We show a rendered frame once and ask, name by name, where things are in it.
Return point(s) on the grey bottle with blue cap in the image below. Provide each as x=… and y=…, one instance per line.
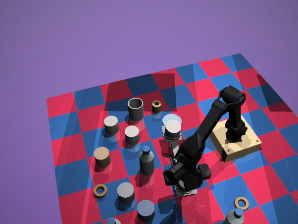
x=234, y=217
x=146, y=158

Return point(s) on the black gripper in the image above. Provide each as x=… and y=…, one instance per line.
x=202, y=171

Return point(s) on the tan ring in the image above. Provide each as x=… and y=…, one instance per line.
x=100, y=186
x=241, y=199

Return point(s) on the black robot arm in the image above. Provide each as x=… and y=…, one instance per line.
x=193, y=147

